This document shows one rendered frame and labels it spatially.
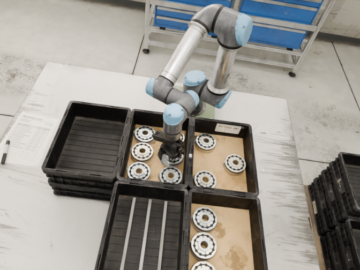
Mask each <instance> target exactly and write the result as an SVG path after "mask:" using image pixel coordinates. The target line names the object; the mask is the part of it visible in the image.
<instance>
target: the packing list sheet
mask: <svg viewBox="0 0 360 270"><path fill-rule="evenodd" d="M58 121H59V119H55V118H50V117H45V116H40V115H35V114H30V113H27V112H23V111H22V113H21V114H20V116H18V118H17V120H16V122H15V123H14V125H13V126H12V128H11V129H10V130H9V132H8V133H7V135H6V136H5V138H4V139H3V140H2V142H1V143H0V162H1V160H2V156H3V152H4V148H5V144H6V141H7V140H9V141H10V144H9V149H8V152H7V156H6V160H5V163H13V164H22V165H27V166H36V167H38V165H39V163H40V160H41V158H42V156H43V153H44V151H45V148H46V146H47V144H48V142H49V139H50V137H51V135H52V133H53V130H54V128H55V126H56V125H57V123H58Z"/></svg>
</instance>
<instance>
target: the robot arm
mask: <svg viewBox="0 0 360 270"><path fill-rule="evenodd" d="M252 27H253V21H252V18H251V17H249V16H247V15H245V14H244V13H240V12H238V11H235V10H233V9H230V8H228V7H226V6H224V5H221V4H211V5H208V6H206V7H204V8H202V9H201V10H199V11H198V12H197V13H196V14H195V15H194V16H193V17H192V18H191V20H190V21H189V23H188V29H187V31H186V32H185V34H184V36H183V37H182V39H181V41H180V42H179V44H178V46H177V47H176V49H175V50H174V52H173V54H172V55H171V57H170V58H169V60H168V62H167V63H166V65H165V67H164V68H163V70H162V71H161V73H160V75H159V76H158V78H151V79H150V80H149V81H148V82H147V84H146V88H145V91H146V93H147V94H148V95H150V96H151V97H153V98H154V99H157V100H159V101H161V102H163V103H165V104H166V105H167V106H166V107H165V109H164V113H163V132H162V131H156V132H155V133H154V134H152V137H153V140H156V141H159V142H162V144H161V146H160V149H159V152H158V157H159V159H160V162H161V163H162V164H163V165H164V164H165V165H166V166H167V167H169V163H168V161H167V158H168V160H169V161H170V162H171V163H172V162H173V159H175V158H178V159H179V160H180V157H181V156H182V155H184V151H185V147H183V146H182V143H183V141H182V140H181V139H180V137H181V131H182V124H183V122H184V121H185V120H186V119H187V117H188V116H189V115H190V114H195V113H198V112H200V111H201V110H202V108H203V102H206V103H208V104H210V105H212V106H213V107H216V108H218V109H221V108H222V107H223V106H224V105H225V103H226V102H227V100H228V99H229V97H230V95H231V93H232V91H231V90H230V89H229V84H228V81H229V77H230V74H231V71H232V68H233V64H234V61H235V57H236V54H237V51H238V49H240V48H241V47H242V46H244V45H246V43H247V42H248V40H249V38H250V35H251V32H252ZM209 32H212V33H214V34H216V35H218V37H217V42H218V44H219V49H218V52H217V57H216V61H215V65H214V70H213V75H212V78H211V79H210V80H208V79H206V75H205V73H203V72H202V71H199V70H193V71H189V72H188V73H187V74H186V75H185V77H184V80H183V89H182V92H181V91H179V90H177V89H175V88H173V86H174V84H175V83H176V81H177V79H178V78H179V76H180V75H181V73H182V72H183V70H184V68H185V67H186V65H187V63H188V62H189V60H190V58H191V57H192V55H193V53H194V52H195V50H196V49H197V47H198V46H199V44H200V42H201V41H202V39H203V38H204V37H206V36H207V35H208V34H209ZM183 150H184V151H183ZM182 151H183V152H182ZM167 156H168V157H167Z"/></svg>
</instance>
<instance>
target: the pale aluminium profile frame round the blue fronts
mask: <svg viewBox="0 0 360 270"><path fill-rule="evenodd" d="M335 1H336V0H329V2H328V3H327V5H326V6H324V5H322V6H321V7H320V9H324V11H323V13H322V15H321V17H320V18H319V20H318V22H317V24H316V25H308V24H302V23H298V22H292V21H285V20H279V19H273V18H267V17H261V16H254V15H250V14H245V15H247V16H249V17H251V18H252V21H255V22H259V23H265V24H271V25H278V26H284V27H290V28H296V29H302V30H306V31H312V33H311V35H310V37H309V39H308V40H306V39H304V40H303V42H305V43H306V45H305V46H304V44H303V42H302V44H301V46H300V48H299V50H295V49H291V48H281V47H275V46H269V45H265V44H258V43H252V42H247V43H246V45H244V46H243V47H248V48H254V49H261V50H268V51H274V52H278V53H284V54H291V57H292V62H293V63H289V62H283V61H276V60H272V59H265V58H259V57H253V56H246V55H240V54H236V57H235V59H240V60H244V61H250V62H257V63H264V64H270V65H276V66H283V67H287V68H292V72H289V73H288V74H289V75H290V76H291V77H295V76H296V74H295V73H296V71H297V70H298V68H299V66H300V64H301V62H302V60H303V59H304V57H305V55H306V53H307V51H308V50H309V48H310V46H311V44H312V42H313V41H314V39H315V37H316V36H317V34H318V32H319V30H320V28H321V26H322V25H323V23H324V21H325V19H326V17H327V16H328V14H329V12H330V10H331V8H332V7H333V5H334V3H335ZM239 3H240V0H235V3H234V7H233V8H232V7H231V9H233V10H235V11H239V9H238V6H239ZM150 4H151V9H150ZM155 5H159V6H165V7H169V8H176V9H182V10H189V11H195V12H198V11H199V10H201V9H202V8H204V7H203V6H197V5H191V4H184V3H178V2H172V1H165V0H146V7H145V39H144V49H143V50H142V51H143V53H145V54H147V53H149V49H148V45H152V46H158V47H164V48H171V49H176V47H177V46H178V45H177V44H173V43H167V42H160V41H154V40H151V38H150V35H151V32H157V33H163V34H170V35H176V36H184V34H185V32H184V31H178V30H174V29H167V28H165V27H154V26H153V24H154V16H155ZM217 39H218V37H217V36H214V35H212V36H210V35H208V36H206V37H204V38H203V39H202V40H206V41H212V42H217ZM195 53H201V54H208V55H214V56H217V54H218V51H216V50H210V49H203V48H197V49H196V50H195ZM297 56H299V58H298V59H297Z"/></svg>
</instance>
